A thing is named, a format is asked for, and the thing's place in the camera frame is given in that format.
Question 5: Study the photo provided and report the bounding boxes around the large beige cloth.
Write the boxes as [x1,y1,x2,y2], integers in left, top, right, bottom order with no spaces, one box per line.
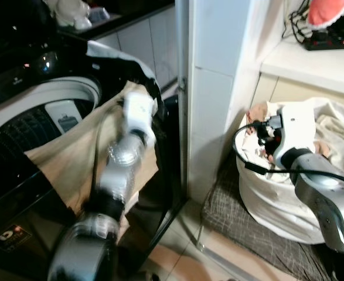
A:
[24,79,161,241]

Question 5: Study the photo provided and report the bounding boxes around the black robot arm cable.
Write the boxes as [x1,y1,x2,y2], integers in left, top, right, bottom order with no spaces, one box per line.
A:
[231,122,344,189]

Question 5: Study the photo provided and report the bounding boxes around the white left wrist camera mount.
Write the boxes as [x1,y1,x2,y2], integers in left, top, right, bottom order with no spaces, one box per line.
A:
[122,91,158,144]

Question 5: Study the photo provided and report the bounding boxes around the black washer lid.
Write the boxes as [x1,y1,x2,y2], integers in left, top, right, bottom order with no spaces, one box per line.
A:
[87,40,187,279]

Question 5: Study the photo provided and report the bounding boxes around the black counter top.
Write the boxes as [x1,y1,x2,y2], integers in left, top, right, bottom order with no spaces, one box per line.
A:
[72,0,177,40]

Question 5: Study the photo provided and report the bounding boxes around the white plush item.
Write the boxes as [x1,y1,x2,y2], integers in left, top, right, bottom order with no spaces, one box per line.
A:
[45,0,93,31]

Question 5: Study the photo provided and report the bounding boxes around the white fabric laundry bag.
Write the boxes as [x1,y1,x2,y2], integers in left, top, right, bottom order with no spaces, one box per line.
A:
[236,97,344,245]

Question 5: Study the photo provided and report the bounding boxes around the pink cloth with white trim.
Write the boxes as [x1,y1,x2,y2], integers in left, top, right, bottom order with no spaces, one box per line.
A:
[306,0,344,30]

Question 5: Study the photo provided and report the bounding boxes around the pale pink garment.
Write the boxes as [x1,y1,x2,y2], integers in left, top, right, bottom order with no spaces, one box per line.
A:
[314,139,335,160]

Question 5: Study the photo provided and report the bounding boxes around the black power strip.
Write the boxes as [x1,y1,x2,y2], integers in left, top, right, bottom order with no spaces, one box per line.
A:
[302,26,344,52]

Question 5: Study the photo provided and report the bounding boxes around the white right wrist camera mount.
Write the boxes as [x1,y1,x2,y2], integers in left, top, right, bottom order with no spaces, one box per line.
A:
[273,104,320,167]

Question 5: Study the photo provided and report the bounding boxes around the black top-load washing machine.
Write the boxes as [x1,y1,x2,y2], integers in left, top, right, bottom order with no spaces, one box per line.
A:
[0,29,187,281]

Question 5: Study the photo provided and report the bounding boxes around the black power cord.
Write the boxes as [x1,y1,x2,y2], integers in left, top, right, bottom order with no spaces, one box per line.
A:
[284,0,313,42]

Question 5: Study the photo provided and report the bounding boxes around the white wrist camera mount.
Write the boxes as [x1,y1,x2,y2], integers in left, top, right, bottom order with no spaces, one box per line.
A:
[122,91,158,144]
[273,104,320,167]

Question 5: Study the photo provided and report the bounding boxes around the white shelf unit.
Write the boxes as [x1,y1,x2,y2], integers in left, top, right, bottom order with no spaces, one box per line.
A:
[186,0,344,203]

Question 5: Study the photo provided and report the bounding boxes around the grey patterned floor mat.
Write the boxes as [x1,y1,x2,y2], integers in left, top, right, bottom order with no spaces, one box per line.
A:
[201,155,336,281]

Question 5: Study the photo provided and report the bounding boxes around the cream garment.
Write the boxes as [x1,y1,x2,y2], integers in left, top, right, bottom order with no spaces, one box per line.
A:
[315,111,344,160]

